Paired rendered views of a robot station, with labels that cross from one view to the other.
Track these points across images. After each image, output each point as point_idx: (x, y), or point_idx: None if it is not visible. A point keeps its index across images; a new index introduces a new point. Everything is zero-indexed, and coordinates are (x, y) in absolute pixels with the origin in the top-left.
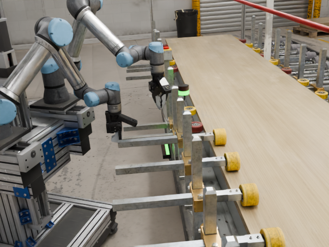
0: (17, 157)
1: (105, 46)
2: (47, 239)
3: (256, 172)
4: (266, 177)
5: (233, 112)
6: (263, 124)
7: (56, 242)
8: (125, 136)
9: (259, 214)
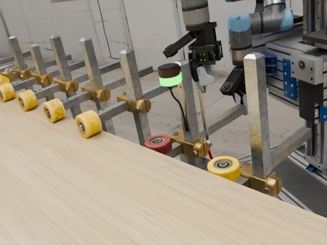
0: None
1: None
2: (315, 183)
3: (29, 128)
4: (18, 128)
5: (118, 200)
6: (37, 195)
7: (302, 186)
8: (240, 106)
9: (19, 107)
